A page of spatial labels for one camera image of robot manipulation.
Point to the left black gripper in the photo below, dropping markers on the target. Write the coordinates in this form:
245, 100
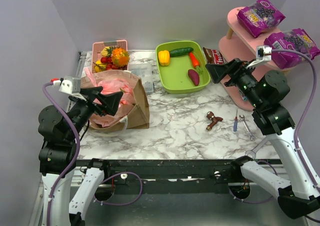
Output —
89, 100

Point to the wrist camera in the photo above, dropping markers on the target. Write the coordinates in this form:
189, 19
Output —
68, 85
263, 56

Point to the brown metal faucet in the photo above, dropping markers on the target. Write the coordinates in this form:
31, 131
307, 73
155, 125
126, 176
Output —
214, 120

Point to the yellow toy bell pepper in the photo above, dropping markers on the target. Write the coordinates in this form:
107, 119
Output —
164, 57

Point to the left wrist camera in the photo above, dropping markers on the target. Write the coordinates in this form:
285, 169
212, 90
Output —
68, 85

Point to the purple snack bag upper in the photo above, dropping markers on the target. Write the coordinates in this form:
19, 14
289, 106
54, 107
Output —
260, 17

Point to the orange toy carrot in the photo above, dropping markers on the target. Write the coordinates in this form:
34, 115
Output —
195, 63

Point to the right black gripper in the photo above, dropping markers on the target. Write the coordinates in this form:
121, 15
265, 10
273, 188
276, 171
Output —
235, 72

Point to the purple snack bag lower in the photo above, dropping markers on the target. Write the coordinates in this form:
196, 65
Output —
295, 40

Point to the purple toy sweet potato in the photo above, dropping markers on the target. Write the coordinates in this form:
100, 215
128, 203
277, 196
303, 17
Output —
194, 76

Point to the silver wrench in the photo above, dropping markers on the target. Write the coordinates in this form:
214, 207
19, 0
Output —
243, 119

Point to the brown chocolate snack pack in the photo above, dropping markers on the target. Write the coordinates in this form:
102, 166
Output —
213, 56

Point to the pink basket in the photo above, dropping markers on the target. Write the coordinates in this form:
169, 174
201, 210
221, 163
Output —
98, 46

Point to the green toy cucumber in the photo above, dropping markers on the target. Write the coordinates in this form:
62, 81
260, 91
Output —
180, 51

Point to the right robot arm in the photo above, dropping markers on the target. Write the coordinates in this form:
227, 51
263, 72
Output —
298, 195

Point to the blue handled screwdriver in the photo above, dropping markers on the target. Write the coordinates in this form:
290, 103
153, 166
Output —
235, 123

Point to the toy fruit bunch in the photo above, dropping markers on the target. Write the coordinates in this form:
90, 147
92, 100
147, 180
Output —
111, 58

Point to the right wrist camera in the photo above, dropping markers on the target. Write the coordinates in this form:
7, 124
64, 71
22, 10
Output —
263, 56

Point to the black table edge rail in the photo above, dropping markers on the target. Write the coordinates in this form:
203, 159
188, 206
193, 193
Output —
172, 176

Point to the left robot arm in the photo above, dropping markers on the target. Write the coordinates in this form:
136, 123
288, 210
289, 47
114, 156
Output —
61, 146

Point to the pink two-tier shelf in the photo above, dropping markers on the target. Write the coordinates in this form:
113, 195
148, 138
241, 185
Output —
239, 43

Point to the green plastic bin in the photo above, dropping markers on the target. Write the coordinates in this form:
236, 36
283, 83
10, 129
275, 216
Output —
174, 77

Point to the purple snack bag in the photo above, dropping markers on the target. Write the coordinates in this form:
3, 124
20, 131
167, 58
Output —
260, 17
295, 40

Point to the clear plastic box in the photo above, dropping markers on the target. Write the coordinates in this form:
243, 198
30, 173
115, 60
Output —
144, 71

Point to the brown paper grocery bag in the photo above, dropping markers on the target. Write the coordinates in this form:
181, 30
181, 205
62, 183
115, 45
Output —
138, 117

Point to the pink plastic bag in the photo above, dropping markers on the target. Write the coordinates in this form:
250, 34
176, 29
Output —
120, 82

